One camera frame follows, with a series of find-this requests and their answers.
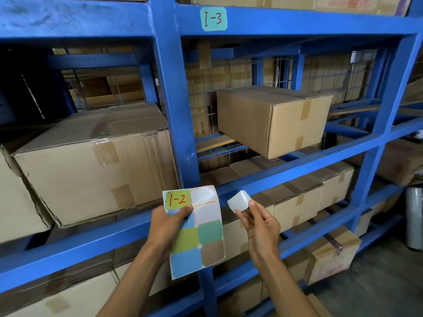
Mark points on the person's right hand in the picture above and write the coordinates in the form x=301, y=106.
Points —
x=264, y=234

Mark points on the sheet of colourful labels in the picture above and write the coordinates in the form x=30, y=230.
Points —
x=201, y=241

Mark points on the purple taped printed cardboard box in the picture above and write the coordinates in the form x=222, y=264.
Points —
x=333, y=257

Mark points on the person's left hand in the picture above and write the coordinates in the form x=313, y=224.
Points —
x=165, y=231

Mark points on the person's left forearm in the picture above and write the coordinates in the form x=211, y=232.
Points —
x=132, y=287

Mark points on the person's right forearm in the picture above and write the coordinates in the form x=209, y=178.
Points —
x=284, y=290

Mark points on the clear film roll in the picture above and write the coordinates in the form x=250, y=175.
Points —
x=414, y=217

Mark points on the green label sticker 1-2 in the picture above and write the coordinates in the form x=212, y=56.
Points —
x=177, y=199

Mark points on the tan label sticker 1-5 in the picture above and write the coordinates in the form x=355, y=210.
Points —
x=239, y=200

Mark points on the pink printed cardboard box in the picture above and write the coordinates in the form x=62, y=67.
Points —
x=396, y=4

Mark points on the blue metal shelf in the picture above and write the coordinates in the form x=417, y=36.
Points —
x=172, y=95

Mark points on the green label sticker 1-3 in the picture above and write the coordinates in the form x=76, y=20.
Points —
x=213, y=19

